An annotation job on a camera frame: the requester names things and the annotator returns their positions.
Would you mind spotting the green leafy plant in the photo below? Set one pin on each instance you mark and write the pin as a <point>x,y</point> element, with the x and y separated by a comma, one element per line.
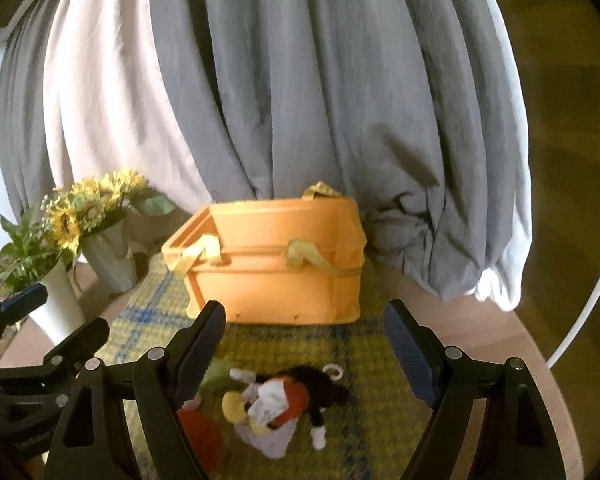
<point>29,255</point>

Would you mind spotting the pink soft toy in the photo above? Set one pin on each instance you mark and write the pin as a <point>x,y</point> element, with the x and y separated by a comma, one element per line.
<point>192,404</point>

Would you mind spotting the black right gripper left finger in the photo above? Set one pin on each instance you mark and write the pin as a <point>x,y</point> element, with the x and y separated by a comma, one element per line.
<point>193,350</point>

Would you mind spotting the sunflower bouquet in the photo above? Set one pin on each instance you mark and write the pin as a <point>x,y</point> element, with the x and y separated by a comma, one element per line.
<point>93,204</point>

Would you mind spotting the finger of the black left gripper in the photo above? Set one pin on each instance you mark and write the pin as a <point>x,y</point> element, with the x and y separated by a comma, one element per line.
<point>17,307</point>
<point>81,345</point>

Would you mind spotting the orange plastic crate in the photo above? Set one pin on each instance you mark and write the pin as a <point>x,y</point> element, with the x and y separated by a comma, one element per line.
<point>292,261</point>

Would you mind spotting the green soft toy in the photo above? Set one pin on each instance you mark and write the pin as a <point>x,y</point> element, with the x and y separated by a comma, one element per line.
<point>217,375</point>

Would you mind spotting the yellow blue plaid mat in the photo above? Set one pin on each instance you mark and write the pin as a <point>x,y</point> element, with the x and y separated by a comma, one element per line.
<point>372,436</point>

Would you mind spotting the white ribbed vase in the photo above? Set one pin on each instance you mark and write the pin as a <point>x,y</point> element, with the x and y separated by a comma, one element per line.
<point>61,315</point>

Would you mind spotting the mickey mouse plush toy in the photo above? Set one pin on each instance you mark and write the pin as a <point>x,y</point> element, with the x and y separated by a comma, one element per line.
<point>266,413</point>

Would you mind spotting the grey ribbed vase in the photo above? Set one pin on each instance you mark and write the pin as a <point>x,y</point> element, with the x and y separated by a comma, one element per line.
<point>109,253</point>

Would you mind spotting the red fluffy pompom toy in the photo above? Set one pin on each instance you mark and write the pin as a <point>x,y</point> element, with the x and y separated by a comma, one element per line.
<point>205,437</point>

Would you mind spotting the white sheer curtain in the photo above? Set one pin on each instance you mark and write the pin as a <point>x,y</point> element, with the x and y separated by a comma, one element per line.
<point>105,107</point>

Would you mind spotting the grey curtain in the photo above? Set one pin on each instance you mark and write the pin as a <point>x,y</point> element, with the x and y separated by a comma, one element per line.
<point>411,107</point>

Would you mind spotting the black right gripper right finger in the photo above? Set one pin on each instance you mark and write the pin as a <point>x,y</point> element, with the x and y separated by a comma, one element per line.
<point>417,349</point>

